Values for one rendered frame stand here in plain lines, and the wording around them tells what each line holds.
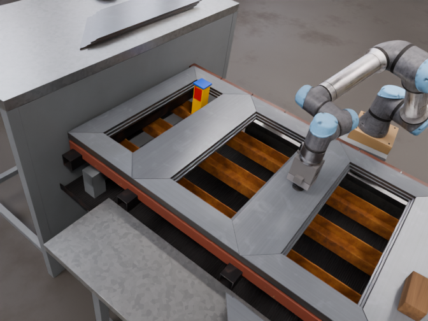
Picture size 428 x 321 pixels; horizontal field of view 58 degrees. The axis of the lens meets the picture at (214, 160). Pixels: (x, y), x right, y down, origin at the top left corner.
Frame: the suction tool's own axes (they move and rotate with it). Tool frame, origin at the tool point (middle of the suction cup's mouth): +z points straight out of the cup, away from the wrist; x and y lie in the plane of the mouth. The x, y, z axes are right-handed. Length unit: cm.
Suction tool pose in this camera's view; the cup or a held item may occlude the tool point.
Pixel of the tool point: (297, 188)
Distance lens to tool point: 141.7
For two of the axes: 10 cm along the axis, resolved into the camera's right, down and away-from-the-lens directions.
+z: -1.3, 7.2, 6.8
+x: 6.1, -4.8, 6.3
